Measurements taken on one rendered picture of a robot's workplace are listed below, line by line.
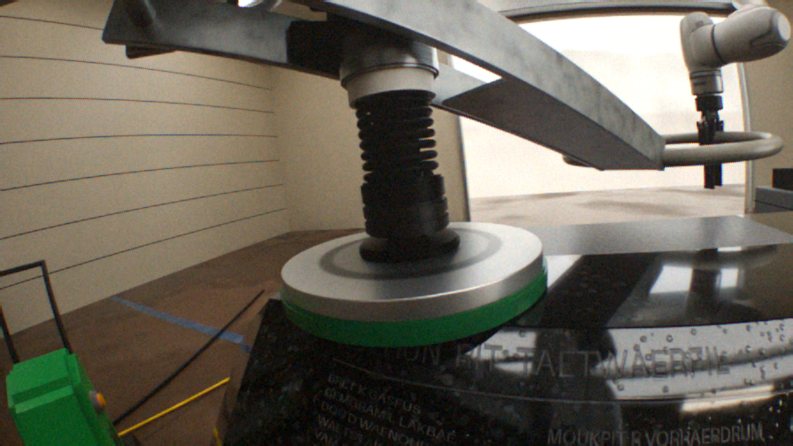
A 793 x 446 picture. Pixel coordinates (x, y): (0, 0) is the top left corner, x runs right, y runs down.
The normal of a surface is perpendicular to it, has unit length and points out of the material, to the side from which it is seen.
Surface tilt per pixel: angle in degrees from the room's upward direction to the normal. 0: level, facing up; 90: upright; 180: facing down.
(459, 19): 90
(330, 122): 90
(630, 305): 0
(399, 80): 90
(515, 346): 45
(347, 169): 90
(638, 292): 0
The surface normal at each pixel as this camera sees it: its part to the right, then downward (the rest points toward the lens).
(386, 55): -0.04, 0.17
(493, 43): 0.43, 0.10
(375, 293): -0.12, -0.98
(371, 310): -0.26, 0.19
